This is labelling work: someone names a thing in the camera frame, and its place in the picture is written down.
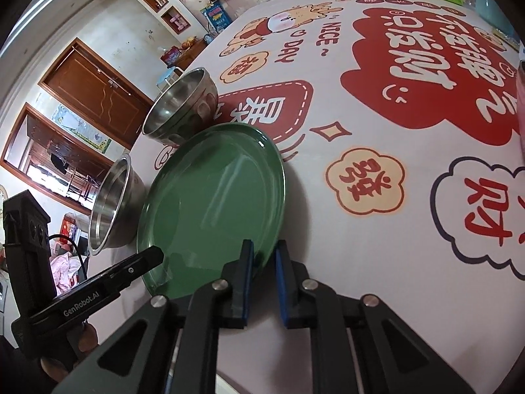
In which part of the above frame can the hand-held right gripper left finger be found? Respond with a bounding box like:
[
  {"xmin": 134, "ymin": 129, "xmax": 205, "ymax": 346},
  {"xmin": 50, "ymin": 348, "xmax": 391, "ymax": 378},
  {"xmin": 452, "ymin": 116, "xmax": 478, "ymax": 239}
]
[{"xmin": 51, "ymin": 239, "xmax": 255, "ymax": 394}]

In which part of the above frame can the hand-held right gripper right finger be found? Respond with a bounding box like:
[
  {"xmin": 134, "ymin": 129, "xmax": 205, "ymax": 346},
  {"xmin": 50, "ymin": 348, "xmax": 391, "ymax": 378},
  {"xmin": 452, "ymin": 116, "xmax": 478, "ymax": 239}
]
[{"xmin": 275, "ymin": 239, "xmax": 478, "ymax": 394}]

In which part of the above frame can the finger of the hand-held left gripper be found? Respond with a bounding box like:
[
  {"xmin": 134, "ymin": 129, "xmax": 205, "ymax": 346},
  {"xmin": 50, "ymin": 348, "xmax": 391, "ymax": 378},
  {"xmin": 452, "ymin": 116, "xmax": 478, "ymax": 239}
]
[{"xmin": 80, "ymin": 246, "xmax": 165, "ymax": 293}]

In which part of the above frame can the large steel bowl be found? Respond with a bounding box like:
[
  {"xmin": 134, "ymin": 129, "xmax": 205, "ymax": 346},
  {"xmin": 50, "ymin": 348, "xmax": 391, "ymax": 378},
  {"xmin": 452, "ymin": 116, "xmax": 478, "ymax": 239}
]
[{"xmin": 88, "ymin": 154, "xmax": 147, "ymax": 256}]

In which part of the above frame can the green plate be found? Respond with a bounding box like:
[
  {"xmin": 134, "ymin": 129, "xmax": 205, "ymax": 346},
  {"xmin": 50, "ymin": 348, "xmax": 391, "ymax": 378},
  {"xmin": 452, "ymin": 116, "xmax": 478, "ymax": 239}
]
[{"xmin": 136, "ymin": 123, "xmax": 286, "ymax": 299}]

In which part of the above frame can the small steel bowl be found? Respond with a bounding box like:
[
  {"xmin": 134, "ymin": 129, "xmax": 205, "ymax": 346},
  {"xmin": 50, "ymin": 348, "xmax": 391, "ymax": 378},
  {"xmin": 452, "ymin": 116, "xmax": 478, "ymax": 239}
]
[{"xmin": 141, "ymin": 68, "xmax": 219, "ymax": 147}]

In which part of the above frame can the person's left hand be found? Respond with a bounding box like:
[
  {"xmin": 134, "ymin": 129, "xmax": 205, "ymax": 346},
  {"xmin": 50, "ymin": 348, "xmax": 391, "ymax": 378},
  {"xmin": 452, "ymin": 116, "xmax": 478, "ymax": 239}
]
[{"xmin": 40, "ymin": 321, "xmax": 99, "ymax": 383}]

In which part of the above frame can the printed tablecloth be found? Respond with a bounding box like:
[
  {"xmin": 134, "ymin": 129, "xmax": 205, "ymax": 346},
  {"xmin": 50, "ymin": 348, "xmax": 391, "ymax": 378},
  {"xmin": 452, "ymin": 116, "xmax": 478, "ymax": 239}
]
[{"xmin": 123, "ymin": 0, "xmax": 525, "ymax": 394}]

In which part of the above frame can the wooden door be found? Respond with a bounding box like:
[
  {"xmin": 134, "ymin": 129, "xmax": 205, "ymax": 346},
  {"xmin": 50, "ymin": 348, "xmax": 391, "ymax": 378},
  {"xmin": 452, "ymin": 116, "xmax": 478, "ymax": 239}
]
[{"xmin": 39, "ymin": 38, "xmax": 154, "ymax": 150}]

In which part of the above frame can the red snack bag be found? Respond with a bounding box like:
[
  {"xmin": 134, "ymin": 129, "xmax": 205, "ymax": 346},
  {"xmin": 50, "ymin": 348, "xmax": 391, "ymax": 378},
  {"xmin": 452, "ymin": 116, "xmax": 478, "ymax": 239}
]
[{"xmin": 161, "ymin": 47, "xmax": 184, "ymax": 66}]

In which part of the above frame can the wooden tv cabinet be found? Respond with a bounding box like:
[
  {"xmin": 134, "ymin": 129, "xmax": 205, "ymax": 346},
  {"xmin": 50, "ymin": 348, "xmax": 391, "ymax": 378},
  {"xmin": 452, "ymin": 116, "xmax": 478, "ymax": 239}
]
[{"xmin": 164, "ymin": 35, "xmax": 214, "ymax": 70}]

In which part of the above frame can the blue printed box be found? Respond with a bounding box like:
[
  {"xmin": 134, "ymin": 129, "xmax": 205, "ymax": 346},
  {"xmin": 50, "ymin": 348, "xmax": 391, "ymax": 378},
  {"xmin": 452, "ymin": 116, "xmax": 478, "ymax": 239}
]
[{"xmin": 200, "ymin": 2, "xmax": 233, "ymax": 33}]

